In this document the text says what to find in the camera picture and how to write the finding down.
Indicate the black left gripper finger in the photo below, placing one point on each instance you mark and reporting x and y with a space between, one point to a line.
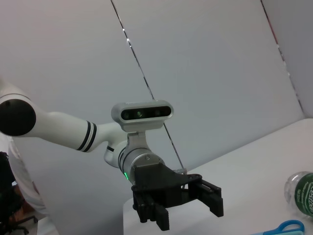
154 215
212 200

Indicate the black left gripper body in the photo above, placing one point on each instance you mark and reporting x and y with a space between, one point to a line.
156 183

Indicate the blue plastic scissors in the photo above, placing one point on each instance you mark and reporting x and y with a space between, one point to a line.
288 226

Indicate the clear green-label water bottle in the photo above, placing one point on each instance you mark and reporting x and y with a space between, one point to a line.
303 193

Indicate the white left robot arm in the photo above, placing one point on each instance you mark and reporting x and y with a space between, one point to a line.
63 127

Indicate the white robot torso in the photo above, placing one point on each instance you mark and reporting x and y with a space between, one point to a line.
24 176

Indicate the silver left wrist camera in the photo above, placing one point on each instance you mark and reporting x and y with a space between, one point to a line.
141 113

